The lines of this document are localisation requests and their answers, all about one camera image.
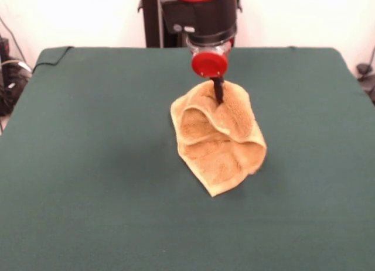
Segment tan terry cloth towel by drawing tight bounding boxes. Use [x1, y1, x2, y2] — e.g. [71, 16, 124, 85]
[170, 80, 267, 198]

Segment dark green table cloth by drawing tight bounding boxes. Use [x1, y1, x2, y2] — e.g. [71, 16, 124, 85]
[0, 46, 375, 271]

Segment black plug adapter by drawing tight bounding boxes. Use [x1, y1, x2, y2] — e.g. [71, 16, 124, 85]
[356, 63, 375, 104]

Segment black cable bundle with white cable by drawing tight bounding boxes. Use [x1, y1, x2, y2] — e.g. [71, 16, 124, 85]
[0, 59, 32, 117]

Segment black metal stand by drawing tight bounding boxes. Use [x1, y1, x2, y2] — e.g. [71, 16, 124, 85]
[137, 0, 243, 49]

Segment black power strip red switch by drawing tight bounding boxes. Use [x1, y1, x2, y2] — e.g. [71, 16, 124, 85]
[0, 36, 12, 63]

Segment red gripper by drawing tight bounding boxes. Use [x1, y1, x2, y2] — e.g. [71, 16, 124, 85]
[191, 52, 229, 105]

